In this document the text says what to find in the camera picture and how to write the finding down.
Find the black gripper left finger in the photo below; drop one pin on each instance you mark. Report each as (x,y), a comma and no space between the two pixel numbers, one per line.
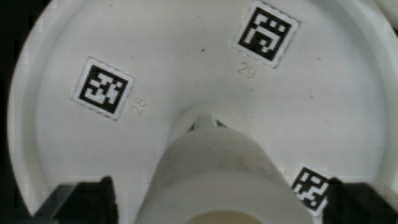
(80,204)

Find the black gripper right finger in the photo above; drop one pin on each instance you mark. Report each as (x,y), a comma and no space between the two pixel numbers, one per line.
(355,205)

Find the white cylindrical table leg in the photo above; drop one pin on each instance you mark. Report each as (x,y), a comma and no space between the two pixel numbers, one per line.
(217,184)

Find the white round table top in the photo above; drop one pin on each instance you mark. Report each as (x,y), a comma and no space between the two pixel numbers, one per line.
(281,64)

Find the white L-shaped fence rail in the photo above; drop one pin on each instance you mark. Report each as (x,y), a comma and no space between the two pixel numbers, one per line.
(386,14)

